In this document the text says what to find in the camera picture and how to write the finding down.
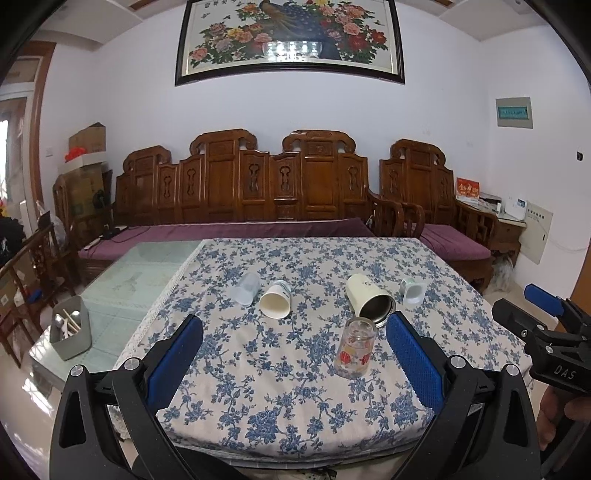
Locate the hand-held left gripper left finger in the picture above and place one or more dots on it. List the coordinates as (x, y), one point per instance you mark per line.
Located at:
(178, 357)

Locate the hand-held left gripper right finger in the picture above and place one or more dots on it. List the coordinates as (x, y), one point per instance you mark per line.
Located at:
(413, 360)

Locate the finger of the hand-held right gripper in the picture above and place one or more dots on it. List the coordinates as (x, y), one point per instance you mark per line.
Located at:
(517, 323)
(542, 300)

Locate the glass cup with red flowers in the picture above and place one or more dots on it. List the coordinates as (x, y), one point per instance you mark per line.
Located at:
(354, 350)

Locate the small white and green cup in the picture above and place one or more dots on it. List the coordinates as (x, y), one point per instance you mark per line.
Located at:
(410, 293)

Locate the translucent plastic cup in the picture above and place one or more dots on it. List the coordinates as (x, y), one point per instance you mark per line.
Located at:
(244, 290)

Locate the white paper cup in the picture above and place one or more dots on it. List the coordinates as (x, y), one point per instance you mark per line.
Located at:
(275, 301)

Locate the person's right hand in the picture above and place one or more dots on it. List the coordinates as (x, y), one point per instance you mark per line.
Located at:
(556, 413)

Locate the clear plastic bag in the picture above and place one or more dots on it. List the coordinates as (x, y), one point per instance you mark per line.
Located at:
(502, 273)

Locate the wooden side table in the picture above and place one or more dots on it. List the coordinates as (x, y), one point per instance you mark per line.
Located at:
(505, 235)

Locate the cream tumbler with steel inside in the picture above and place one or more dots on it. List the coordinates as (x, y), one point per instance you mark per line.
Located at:
(367, 297)

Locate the white desk device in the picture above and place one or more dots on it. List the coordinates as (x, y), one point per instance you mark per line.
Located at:
(517, 206)

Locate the purple armchair cushion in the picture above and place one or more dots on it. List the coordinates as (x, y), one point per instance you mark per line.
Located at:
(455, 242)

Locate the grey plastic container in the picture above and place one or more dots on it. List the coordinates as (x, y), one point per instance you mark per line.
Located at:
(76, 344)

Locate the blue floral tablecloth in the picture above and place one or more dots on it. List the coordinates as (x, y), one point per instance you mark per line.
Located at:
(286, 369)

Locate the grey desk device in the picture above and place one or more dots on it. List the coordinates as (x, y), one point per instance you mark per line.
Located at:
(490, 202)

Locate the chopsticks bundle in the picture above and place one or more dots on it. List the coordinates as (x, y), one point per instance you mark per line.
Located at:
(70, 321)

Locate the red gift box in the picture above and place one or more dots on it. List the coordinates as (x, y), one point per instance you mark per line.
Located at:
(467, 190)

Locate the purple sofa cushion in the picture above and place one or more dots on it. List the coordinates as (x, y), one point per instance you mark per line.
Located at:
(240, 229)

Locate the wooden side chair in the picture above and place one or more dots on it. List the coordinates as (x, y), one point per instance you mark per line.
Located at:
(32, 277)

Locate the carved wooden armchair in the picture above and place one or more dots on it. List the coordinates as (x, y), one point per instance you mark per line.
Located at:
(422, 184)

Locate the carved wooden sofa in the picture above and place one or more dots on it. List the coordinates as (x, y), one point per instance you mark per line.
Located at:
(258, 184)

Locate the large cardboard box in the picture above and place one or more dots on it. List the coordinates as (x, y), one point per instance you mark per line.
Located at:
(83, 189)

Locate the white box with red contents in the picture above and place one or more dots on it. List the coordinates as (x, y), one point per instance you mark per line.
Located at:
(85, 159)

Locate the small cardboard box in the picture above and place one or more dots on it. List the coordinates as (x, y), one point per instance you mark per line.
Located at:
(87, 138)

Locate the framed peacock flower painting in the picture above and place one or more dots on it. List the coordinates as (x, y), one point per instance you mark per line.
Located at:
(291, 37)

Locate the white wall cabinet door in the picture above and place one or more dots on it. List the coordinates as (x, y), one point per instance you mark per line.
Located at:
(538, 230)

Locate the wall electrical panel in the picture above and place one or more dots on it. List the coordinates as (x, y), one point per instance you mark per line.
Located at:
(513, 112)

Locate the wooden door frame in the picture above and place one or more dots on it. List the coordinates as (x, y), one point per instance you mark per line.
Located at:
(40, 115)

